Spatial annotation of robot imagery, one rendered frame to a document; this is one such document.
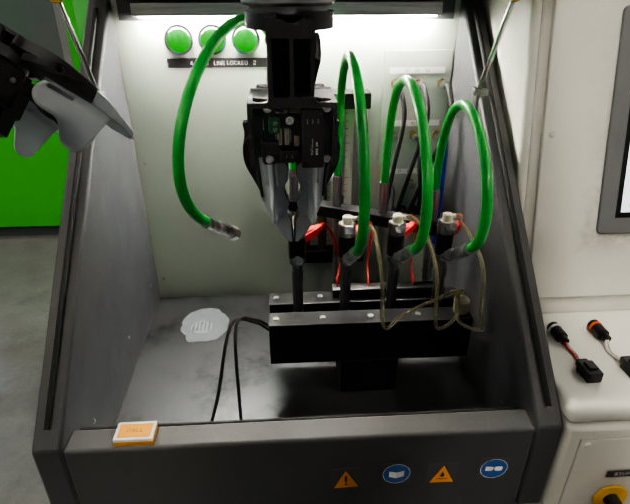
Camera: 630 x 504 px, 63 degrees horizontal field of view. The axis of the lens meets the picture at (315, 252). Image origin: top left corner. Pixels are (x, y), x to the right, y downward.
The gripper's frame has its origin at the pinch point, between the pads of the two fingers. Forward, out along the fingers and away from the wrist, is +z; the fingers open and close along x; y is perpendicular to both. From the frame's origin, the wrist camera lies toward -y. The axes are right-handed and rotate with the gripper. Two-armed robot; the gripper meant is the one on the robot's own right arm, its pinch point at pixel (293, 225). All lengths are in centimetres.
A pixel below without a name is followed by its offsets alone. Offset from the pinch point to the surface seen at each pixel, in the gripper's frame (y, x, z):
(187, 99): -13.6, -11.6, -9.9
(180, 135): -11.4, -12.4, -6.4
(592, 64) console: -31, 46, -11
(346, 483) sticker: 0.4, 6.6, 39.4
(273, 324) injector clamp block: -21.1, -3.2, 27.7
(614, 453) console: 0, 44, 36
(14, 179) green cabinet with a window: -258, -164, 86
